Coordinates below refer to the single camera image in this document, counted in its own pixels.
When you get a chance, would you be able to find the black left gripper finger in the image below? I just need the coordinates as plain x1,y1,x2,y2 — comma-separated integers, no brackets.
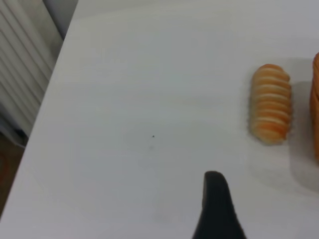
191,170,248,239

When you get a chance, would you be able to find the oblong bread roll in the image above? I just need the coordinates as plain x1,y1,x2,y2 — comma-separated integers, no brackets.
249,64,293,146

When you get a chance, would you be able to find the orange woven wicker basket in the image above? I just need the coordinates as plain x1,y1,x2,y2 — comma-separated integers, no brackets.
309,51,319,164

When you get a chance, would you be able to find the white ribbed panel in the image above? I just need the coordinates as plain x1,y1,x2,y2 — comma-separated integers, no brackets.
0,0,58,147

